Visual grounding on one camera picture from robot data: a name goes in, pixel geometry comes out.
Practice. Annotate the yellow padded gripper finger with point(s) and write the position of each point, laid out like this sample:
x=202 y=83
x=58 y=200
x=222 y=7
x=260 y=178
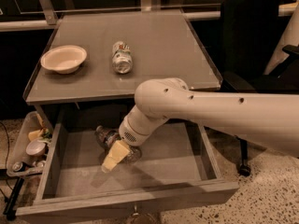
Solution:
x=116 y=154

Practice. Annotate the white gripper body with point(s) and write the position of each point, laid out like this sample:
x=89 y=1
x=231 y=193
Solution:
x=130 y=134

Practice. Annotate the clear plastic water bottle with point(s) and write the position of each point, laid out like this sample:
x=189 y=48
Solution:
x=106 y=137

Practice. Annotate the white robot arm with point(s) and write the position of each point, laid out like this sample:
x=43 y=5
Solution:
x=266 y=119

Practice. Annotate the grey wooden open drawer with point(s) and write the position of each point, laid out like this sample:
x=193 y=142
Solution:
x=177 y=170

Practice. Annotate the grey counter cabinet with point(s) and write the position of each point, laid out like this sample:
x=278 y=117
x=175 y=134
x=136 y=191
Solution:
x=161 y=46

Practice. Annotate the green soda can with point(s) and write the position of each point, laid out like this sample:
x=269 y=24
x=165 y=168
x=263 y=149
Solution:
x=122 y=62

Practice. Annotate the white lidded cup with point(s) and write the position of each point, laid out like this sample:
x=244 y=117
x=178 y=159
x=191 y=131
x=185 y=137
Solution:
x=36 y=148

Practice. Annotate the yellow item in bin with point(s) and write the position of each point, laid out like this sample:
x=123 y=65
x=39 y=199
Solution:
x=35 y=134

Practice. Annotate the clear plastic bin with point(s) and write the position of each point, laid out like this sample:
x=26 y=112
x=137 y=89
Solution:
x=33 y=165

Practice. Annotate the white paper bowl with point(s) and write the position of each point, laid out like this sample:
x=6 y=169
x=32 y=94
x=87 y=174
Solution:
x=64 y=59

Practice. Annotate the small can in bin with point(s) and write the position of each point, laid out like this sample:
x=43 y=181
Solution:
x=18 y=166

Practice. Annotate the black stand leg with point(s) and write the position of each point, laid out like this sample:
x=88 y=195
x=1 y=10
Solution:
x=9 y=211

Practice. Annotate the black office chair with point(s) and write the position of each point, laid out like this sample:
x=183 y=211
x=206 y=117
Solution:
x=247 y=41

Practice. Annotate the metal railing bar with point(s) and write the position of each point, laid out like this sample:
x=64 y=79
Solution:
x=22 y=15

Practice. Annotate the metal drawer handle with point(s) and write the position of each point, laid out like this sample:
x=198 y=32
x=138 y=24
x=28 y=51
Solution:
x=139 y=218

